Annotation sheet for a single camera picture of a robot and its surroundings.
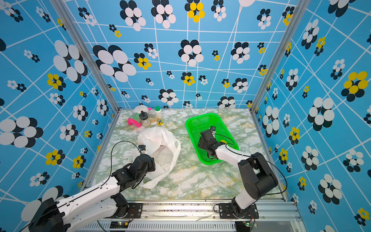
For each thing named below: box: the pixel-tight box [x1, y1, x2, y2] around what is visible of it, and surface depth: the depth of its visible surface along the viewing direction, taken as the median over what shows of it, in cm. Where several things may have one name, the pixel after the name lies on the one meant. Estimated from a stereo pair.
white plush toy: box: [133, 104, 149, 114], surface depth 114 cm
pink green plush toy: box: [127, 112, 142, 128], surface depth 108 cm
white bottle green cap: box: [154, 105, 163, 119], surface depth 111 cm
